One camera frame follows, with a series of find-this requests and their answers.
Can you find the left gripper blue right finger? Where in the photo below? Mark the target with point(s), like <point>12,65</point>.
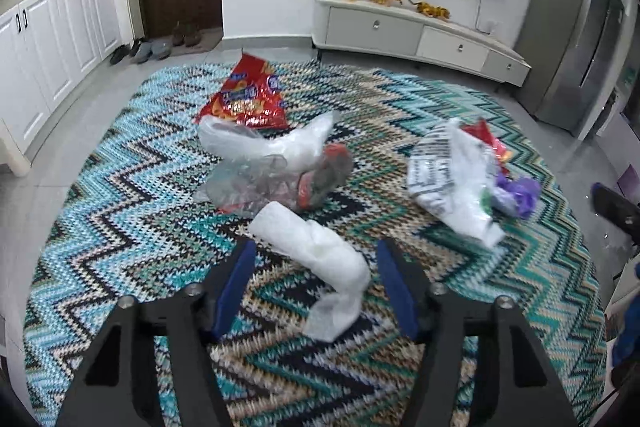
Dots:
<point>407,287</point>

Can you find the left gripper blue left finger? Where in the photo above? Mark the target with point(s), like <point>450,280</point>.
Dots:
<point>225,285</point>

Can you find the purple plastic bag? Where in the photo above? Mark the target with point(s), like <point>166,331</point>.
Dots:
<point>515,198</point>

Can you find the clear plastic bag with red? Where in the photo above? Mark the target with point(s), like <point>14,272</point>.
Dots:
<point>243,187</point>

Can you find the zigzag patterned rug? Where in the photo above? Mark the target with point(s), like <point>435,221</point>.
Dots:
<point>315,341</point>

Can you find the white printed plastic bag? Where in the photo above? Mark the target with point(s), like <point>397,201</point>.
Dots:
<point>451,174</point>

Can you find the grey refrigerator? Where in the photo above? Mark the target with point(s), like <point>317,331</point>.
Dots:
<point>568,45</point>

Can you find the red snack bag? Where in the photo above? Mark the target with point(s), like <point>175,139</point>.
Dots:
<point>251,96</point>

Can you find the pink red wrapper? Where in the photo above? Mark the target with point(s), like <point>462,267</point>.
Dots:
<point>480,130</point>

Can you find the door mat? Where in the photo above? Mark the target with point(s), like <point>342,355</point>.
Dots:
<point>210,38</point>

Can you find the grey slippers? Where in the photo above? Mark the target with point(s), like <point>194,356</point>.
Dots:
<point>140,51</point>

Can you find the brown shoes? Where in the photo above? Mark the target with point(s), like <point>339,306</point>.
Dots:
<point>186,34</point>

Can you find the white TV console cabinet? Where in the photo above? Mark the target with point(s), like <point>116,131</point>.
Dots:
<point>364,27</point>

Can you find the golden tiger ornament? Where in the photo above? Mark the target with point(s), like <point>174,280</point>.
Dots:
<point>432,11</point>

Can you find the white shoe cabinet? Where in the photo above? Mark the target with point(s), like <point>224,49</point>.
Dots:
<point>47,48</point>

